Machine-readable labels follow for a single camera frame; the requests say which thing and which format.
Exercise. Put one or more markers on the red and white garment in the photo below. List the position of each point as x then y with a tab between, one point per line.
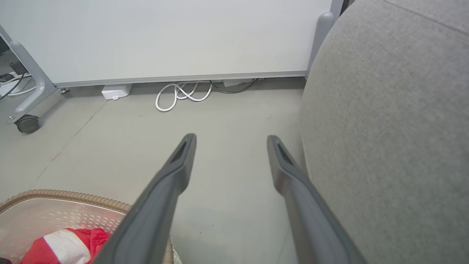
67	246

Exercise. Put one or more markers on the grey partition leg with caster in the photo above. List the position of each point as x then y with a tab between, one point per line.
31	88

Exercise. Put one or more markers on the beige plastic laundry basket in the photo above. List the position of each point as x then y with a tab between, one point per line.
55	212

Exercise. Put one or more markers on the white power adapter box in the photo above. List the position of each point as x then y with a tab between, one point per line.
116	91

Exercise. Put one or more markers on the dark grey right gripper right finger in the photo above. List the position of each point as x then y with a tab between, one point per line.
311	220

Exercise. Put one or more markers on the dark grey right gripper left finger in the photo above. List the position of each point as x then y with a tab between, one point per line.
154	205

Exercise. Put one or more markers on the white partition board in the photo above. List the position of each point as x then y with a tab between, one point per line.
165	36

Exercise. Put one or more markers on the grey partition post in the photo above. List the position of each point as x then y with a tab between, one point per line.
322	36

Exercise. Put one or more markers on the grey fabric sofa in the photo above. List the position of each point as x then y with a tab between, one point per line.
388	139

